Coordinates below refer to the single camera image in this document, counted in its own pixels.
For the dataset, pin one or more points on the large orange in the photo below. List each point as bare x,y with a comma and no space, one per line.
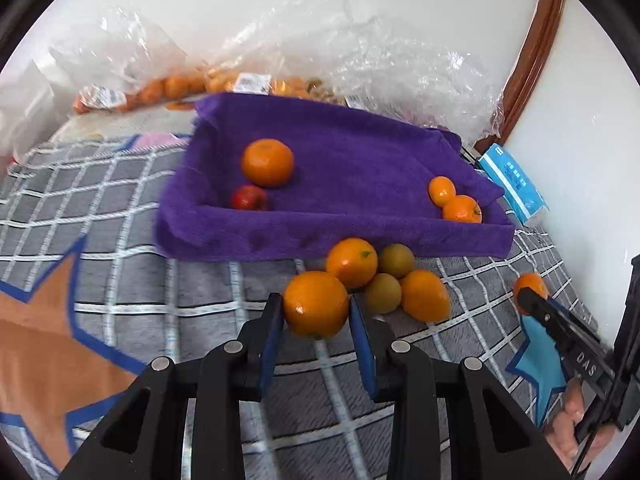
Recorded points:
267,162

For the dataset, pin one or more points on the oblong orange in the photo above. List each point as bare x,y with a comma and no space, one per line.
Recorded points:
425,295

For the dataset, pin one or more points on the pale printed bedsheet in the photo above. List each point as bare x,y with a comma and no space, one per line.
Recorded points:
115,125

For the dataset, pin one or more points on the purple towel-lined tray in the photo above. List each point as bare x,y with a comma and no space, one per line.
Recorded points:
350,160

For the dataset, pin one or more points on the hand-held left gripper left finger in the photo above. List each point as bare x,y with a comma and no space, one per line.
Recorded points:
267,340

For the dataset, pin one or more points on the orange with stem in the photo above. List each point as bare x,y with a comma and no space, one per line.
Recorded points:
462,209

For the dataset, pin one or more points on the small orange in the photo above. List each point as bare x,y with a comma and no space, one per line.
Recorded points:
315,304
351,262
532,282
442,191

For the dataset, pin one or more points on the small red fruit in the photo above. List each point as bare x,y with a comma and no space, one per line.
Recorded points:
249,198

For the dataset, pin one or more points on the grey checked star blanket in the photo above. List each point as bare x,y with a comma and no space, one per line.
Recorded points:
150,260

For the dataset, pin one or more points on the person's right hand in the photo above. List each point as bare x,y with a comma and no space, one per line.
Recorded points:
570,425

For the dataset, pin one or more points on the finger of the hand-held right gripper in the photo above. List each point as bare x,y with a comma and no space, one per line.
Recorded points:
550,317

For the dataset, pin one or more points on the white plastic bag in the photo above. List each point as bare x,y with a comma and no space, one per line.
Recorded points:
25,110

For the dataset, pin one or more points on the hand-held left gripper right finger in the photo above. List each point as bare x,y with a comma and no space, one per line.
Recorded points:
362,350

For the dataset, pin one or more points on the pile of bagged oranges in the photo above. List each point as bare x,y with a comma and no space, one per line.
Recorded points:
175,87

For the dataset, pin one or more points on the blue tissue pack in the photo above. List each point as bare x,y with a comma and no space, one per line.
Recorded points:
510,180

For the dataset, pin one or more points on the clear crumpled plastic bag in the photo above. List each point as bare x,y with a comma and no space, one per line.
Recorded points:
325,35

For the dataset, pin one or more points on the clear plastic bag of oranges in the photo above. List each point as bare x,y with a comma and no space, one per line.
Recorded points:
150,60

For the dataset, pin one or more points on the yellow-green citrus fruit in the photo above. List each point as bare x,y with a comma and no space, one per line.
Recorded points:
382,292
396,260

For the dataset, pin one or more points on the pile of bagged brown fruits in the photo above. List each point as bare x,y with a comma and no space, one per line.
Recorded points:
320,91

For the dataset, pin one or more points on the brown wooden door frame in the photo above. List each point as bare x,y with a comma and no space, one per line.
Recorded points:
537,50

